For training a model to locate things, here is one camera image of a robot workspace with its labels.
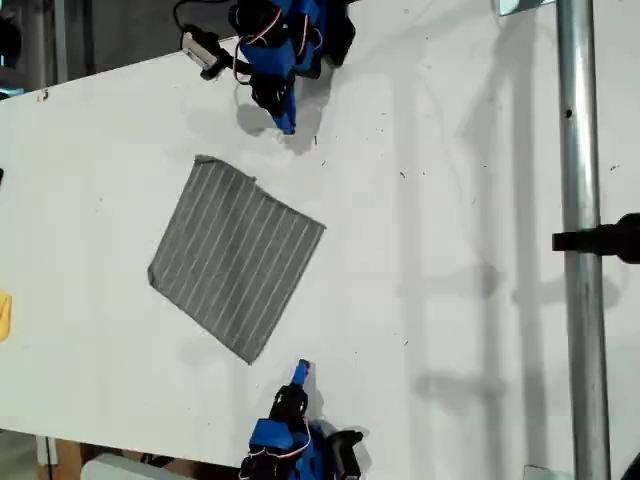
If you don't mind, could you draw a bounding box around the white box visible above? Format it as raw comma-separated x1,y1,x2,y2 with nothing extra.
81,452,204,480

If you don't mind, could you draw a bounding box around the grey striped towel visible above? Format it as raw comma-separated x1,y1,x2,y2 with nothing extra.
147,154,328,366

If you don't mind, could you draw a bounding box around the arm red white wire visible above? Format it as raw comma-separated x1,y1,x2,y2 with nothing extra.
238,8,285,49
243,423,312,460

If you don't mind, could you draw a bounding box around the brown cardboard box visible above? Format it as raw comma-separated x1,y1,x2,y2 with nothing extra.
36,435,97,480

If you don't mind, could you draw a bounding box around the black clamp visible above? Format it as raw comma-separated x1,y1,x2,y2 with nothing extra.
551,212,640,266

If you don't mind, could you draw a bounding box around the yellow object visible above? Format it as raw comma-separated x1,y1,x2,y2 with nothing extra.
0,291,14,344

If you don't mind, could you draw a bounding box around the steel post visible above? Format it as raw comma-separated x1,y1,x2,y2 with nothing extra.
553,0,614,480

